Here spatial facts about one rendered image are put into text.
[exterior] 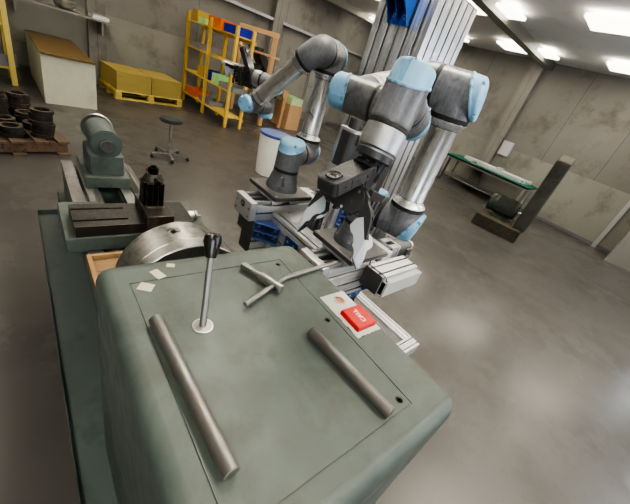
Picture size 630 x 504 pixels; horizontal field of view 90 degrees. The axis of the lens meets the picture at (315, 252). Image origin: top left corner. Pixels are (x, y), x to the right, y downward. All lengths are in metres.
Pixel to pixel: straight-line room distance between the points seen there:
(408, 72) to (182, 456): 0.63
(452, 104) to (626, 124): 9.06
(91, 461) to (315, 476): 0.91
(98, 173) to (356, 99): 1.53
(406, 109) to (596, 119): 9.56
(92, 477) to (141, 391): 0.76
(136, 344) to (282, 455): 0.28
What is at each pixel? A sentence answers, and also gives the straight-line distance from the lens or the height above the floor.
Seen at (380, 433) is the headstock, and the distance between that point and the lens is 0.58.
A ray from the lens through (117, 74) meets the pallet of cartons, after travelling 7.95.
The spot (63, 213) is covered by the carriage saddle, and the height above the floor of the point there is 0.92.
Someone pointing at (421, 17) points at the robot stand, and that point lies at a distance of 1.36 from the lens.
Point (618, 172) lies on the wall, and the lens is 9.94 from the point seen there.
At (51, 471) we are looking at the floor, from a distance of 1.93.
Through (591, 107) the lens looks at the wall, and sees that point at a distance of 10.15.
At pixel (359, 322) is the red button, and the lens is 0.71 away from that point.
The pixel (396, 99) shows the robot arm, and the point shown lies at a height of 1.69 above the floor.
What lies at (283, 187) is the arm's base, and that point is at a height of 1.19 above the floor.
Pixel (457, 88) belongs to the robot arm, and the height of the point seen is 1.76.
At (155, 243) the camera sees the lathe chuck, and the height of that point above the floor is 1.22.
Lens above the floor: 1.70
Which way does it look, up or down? 29 degrees down
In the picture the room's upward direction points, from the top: 19 degrees clockwise
